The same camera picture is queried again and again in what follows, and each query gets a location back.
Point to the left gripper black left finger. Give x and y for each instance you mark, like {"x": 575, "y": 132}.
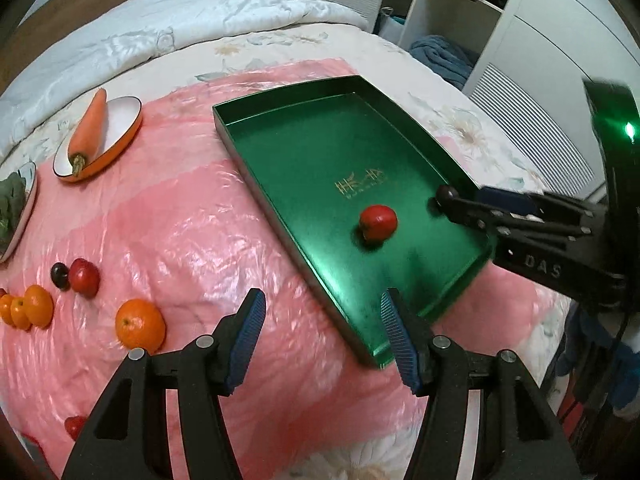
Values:
{"x": 126, "y": 435}

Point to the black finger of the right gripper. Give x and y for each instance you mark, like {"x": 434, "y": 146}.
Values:
{"x": 468, "y": 212}
{"x": 525, "y": 199}

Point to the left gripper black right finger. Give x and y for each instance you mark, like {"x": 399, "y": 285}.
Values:
{"x": 485, "y": 418}

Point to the dark purple plum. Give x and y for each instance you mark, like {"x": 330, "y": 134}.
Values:
{"x": 444, "y": 195}

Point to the small red apple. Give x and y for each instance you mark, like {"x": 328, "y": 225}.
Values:
{"x": 377, "y": 223}

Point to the small orange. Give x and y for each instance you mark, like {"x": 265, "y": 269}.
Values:
{"x": 5, "y": 309}
{"x": 18, "y": 314}

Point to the small red fruit front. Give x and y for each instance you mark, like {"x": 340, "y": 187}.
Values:
{"x": 74, "y": 425}

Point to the green metal tray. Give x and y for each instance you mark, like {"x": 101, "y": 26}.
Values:
{"x": 314, "y": 155}

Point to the blue folded towel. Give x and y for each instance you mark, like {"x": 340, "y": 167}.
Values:
{"x": 445, "y": 58}

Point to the white wardrobe shelving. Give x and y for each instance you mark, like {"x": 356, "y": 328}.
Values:
{"x": 533, "y": 56}

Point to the pink plastic sheet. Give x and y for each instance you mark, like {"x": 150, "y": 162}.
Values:
{"x": 175, "y": 259}

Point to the green leafy vegetable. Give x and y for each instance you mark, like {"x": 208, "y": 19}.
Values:
{"x": 12, "y": 203}

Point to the white black-rimmed plate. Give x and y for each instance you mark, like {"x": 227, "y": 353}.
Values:
{"x": 29, "y": 172}

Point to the carrot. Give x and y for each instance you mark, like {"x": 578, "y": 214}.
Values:
{"x": 86, "y": 141}

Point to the orange rimmed white plate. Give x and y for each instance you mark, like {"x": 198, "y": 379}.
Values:
{"x": 123, "y": 120}

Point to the white duvet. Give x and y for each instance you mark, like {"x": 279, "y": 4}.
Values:
{"x": 133, "y": 33}

